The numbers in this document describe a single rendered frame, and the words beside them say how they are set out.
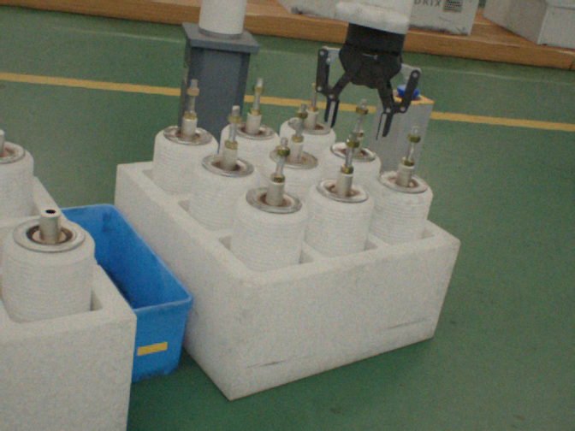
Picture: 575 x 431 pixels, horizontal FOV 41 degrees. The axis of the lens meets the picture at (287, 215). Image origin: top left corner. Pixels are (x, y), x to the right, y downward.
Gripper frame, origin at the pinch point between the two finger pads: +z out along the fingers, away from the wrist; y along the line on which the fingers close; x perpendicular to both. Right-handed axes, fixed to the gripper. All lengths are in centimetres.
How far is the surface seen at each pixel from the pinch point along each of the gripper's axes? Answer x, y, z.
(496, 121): -151, -22, 35
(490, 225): -64, -25, 35
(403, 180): -8.2, -7.4, 9.4
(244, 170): 2.7, 13.8, 9.8
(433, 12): -237, 13, 19
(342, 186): 1.1, -0.1, 9.0
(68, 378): 38.5, 19.3, 23.7
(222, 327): 17.7, 9.1, 25.8
